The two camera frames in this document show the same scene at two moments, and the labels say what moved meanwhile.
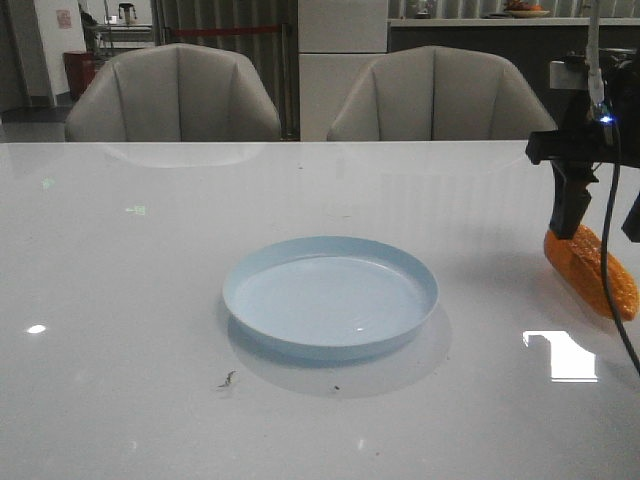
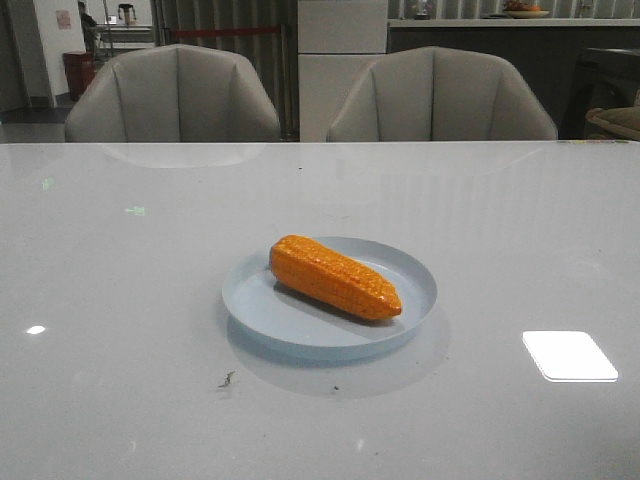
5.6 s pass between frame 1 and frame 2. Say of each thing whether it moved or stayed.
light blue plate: stayed
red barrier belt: stayed
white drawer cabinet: stayed
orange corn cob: moved
